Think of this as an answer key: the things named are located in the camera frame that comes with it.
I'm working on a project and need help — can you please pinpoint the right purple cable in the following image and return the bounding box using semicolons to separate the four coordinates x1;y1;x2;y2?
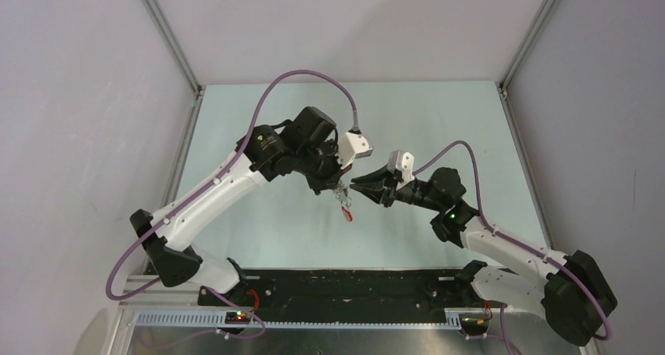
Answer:
412;140;614;341

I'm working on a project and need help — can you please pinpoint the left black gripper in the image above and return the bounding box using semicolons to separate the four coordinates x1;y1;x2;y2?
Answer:
295;139;353;195

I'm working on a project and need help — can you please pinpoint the purple cable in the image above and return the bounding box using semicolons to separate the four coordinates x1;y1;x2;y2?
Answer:
105;70;362;301
412;140;614;341

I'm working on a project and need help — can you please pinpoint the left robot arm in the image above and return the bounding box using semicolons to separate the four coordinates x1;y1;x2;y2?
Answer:
130;107;365;306

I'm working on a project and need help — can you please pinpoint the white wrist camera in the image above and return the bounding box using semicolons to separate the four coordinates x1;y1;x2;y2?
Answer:
337;132;374;169
387;150;415;187

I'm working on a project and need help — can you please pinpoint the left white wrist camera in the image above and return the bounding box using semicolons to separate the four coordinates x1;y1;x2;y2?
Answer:
337;132;374;169

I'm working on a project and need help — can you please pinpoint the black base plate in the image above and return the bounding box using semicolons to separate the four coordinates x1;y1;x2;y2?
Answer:
228;269;502;323

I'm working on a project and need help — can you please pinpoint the aluminium frame post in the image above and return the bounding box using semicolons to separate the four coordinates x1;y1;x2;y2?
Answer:
140;0;202;98
498;0;575;100

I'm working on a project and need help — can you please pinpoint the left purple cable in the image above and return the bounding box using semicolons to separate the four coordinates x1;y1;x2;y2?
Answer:
105;70;362;301

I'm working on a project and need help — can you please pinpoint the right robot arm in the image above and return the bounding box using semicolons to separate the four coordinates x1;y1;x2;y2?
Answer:
351;167;618;347

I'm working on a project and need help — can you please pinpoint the grey cable duct rail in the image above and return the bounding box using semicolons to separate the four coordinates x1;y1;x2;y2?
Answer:
134;310;461;330

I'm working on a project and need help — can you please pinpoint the red-handled metal key holder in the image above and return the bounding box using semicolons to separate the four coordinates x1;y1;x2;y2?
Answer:
333;183;354;223

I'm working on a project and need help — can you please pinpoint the right aluminium frame post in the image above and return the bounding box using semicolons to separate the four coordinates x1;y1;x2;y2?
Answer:
498;0;575;100

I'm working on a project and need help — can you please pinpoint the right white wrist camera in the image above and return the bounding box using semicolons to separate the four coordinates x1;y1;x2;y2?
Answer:
387;150;415;187

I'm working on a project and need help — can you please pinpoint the left aluminium frame post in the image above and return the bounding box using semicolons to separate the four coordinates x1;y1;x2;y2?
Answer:
140;0;202;98

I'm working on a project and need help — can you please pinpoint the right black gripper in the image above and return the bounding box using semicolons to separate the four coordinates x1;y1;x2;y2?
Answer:
350;162;444;212

